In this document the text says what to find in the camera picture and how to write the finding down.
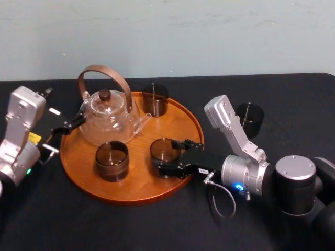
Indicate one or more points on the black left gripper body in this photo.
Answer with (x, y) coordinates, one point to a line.
(49, 123)

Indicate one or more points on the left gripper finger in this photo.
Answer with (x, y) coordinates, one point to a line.
(76, 122)
(44, 93)

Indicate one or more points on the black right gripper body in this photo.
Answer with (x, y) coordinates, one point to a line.
(204, 162)

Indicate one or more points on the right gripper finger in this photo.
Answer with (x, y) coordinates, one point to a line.
(189, 145)
(170, 168)

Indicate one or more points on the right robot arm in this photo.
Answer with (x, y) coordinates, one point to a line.
(293, 183)

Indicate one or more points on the round brown wooden tray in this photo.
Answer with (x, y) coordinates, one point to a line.
(141, 183)

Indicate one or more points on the dark smoked glass cup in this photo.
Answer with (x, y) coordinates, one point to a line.
(157, 107)
(253, 125)
(112, 171)
(163, 151)

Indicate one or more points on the black table cloth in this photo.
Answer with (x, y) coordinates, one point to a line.
(157, 230)

